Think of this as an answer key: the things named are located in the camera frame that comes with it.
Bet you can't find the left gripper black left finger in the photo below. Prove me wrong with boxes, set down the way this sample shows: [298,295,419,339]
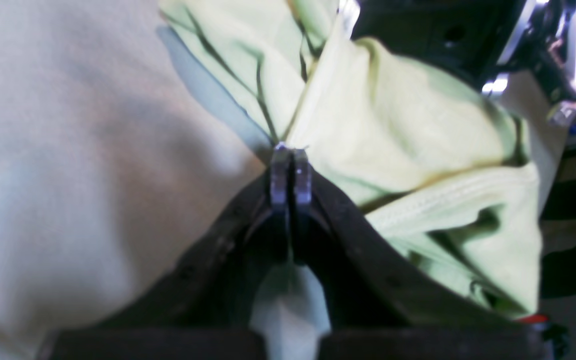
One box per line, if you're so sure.
[38,145,293,360]

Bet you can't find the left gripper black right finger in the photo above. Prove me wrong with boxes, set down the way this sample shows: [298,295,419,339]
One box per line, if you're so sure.
[290,149,547,360]

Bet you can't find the light green T-shirt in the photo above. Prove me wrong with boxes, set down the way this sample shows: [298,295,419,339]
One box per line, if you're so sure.
[160,0,542,318]

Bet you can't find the grey-green table cloth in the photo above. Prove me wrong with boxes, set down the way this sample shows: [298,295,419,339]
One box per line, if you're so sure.
[0,0,279,360]

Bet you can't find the robot arm with orange wires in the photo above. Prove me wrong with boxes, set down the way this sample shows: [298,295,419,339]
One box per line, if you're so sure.
[351,0,576,104]

